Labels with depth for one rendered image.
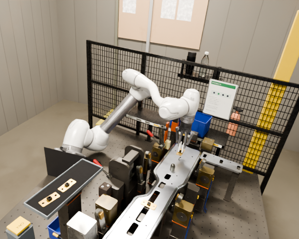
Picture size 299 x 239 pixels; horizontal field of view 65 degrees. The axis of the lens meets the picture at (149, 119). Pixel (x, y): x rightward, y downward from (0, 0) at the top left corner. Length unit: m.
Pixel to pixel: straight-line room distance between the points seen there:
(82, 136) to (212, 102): 1.07
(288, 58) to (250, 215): 1.12
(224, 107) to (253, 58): 1.90
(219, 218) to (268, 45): 2.66
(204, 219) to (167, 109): 0.83
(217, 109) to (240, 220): 0.85
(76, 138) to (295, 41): 1.66
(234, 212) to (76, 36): 3.66
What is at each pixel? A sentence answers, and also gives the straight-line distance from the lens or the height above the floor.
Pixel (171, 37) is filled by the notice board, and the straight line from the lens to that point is 3.79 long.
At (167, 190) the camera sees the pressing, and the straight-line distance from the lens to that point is 1.43.
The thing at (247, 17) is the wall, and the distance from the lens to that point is 3.73.
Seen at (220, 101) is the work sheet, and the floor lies 1.29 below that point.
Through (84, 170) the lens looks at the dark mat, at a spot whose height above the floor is 1.16.
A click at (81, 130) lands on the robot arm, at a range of 1.85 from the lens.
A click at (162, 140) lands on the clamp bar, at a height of 1.12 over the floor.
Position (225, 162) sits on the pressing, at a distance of 1.77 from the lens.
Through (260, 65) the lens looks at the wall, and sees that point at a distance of 3.84.
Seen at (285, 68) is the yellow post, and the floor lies 1.63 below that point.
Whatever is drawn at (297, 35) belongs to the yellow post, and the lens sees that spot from 1.90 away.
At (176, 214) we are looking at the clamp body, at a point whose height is 0.99.
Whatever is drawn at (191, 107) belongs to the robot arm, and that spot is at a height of 1.44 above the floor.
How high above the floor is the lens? 1.99
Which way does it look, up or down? 28 degrees down
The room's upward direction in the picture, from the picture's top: 6 degrees clockwise
